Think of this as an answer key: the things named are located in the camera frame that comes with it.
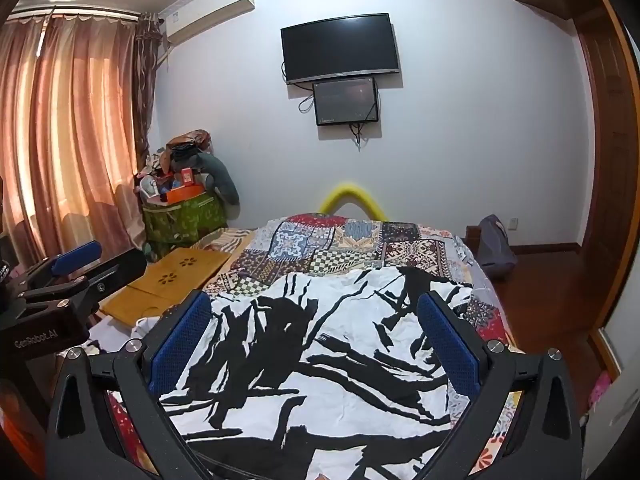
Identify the yellow curved foam tube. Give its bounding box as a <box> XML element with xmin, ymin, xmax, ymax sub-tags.
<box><xmin>318</xmin><ymin>182</ymin><xmax>388</xmax><ymax>222</ymax></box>

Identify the grey blue bag on floor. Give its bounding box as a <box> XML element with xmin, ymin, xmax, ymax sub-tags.
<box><xmin>475</xmin><ymin>214</ymin><xmax>518</xmax><ymax>278</ymax></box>

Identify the small wall-mounted black screen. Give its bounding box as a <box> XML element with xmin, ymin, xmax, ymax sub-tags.
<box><xmin>312</xmin><ymin>77</ymin><xmax>380</xmax><ymax>127</ymax></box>

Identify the brown bag on pile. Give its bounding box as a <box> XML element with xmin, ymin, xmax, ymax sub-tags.
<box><xmin>166</xmin><ymin>129</ymin><xmax>212</xmax><ymax>151</ymax></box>

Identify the orange box on pile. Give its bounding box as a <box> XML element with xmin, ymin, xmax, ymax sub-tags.
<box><xmin>160</xmin><ymin>184</ymin><xmax>205</xmax><ymax>205</ymax></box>

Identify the grey green plush toy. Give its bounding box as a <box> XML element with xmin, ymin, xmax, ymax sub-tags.
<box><xmin>193</xmin><ymin>152</ymin><xmax>240</xmax><ymax>206</ymax></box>

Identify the large wall-mounted black television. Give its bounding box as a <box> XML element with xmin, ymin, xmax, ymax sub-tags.
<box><xmin>281</xmin><ymin>13</ymin><xmax>400</xmax><ymax>84</ymax></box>

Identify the green patterned storage bag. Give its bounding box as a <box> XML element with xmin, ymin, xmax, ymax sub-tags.
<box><xmin>142</xmin><ymin>193</ymin><xmax>227</xmax><ymax>258</ymax></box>

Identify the black cable under screen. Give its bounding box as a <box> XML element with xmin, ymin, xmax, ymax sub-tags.
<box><xmin>348</xmin><ymin>121</ymin><xmax>369</xmax><ymax>153</ymax></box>

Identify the white wall air conditioner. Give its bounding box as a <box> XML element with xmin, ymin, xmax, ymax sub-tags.
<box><xmin>163</xmin><ymin>0</ymin><xmax>255</xmax><ymax>46</ymax></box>

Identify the black and white patterned shirt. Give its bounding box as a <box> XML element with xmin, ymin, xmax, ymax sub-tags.
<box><xmin>160</xmin><ymin>268</ymin><xmax>472</xmax><ymax>479</ymax></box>

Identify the patchwork patterned bed quilt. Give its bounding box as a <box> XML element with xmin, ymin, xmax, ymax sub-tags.
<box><xmin>89</xmin><ymin>212</ymin><xmax>524</xmax><ymax>480</ymax></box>

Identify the pink orange window curtain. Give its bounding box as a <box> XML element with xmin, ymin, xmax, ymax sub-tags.
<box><xmin>1</xmin><ymin>15</ymin><xmax>148</xmax><ymax>266</ymax></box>

